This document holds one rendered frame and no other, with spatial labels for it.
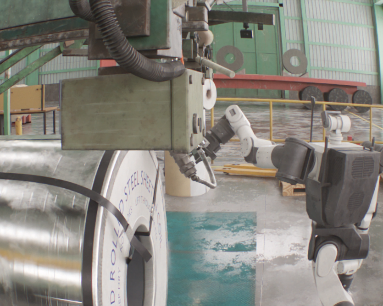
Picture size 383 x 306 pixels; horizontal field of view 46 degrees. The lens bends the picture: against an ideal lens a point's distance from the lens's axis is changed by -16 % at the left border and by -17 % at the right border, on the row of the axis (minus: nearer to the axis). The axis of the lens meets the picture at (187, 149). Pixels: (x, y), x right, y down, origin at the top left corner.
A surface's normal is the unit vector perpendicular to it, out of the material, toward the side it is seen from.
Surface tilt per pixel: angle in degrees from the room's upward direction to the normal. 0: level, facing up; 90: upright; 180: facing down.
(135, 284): 65
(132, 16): 90
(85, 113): 88
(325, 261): 90
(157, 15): 90
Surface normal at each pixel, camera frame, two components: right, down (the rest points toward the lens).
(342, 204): 0.31, 0.41
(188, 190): 0.15, 0.15
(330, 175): -0.94, 0.02
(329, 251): -0.11, 0.15
